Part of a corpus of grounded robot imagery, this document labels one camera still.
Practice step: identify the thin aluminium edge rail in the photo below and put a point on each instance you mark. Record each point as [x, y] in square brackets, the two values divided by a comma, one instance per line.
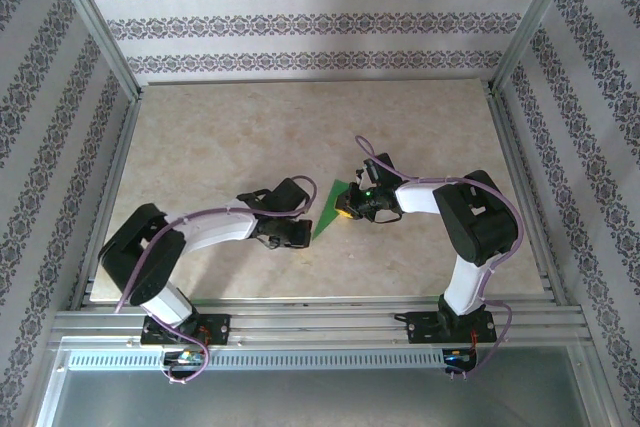
[320, 81]

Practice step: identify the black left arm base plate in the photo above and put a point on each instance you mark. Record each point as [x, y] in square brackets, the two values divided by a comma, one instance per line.
[215, 329]

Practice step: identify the small circuit board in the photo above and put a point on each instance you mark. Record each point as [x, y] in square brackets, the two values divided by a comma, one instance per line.
[185, 358]
[457, 356]

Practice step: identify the aluminium mounting rail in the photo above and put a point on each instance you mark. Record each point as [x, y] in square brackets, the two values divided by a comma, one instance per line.
[320, 322]

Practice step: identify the grey metal sheet panel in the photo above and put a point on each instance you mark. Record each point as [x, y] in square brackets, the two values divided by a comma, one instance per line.
[320, 402]

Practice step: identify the aluminium side rail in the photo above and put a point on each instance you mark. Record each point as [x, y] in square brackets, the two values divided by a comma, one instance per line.
[111, 197]
[525, 197]

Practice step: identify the aluminium frame post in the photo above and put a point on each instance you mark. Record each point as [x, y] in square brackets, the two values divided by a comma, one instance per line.
[97, 22]
[531, 22]

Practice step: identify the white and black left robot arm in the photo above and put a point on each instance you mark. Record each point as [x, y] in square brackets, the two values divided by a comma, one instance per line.
[220, 229]

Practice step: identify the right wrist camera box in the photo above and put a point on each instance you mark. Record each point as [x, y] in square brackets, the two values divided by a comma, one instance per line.
[378, 169]

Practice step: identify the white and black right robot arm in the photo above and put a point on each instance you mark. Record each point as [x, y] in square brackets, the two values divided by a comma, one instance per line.
[475, 217]

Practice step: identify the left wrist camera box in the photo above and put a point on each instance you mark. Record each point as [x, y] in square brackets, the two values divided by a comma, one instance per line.
[287, 194]

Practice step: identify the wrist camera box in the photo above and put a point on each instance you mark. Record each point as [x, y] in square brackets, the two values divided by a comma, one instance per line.
[287, 194]
[378, 169]

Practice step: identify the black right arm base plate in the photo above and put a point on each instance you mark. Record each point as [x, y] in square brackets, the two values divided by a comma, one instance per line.
[420, 327]

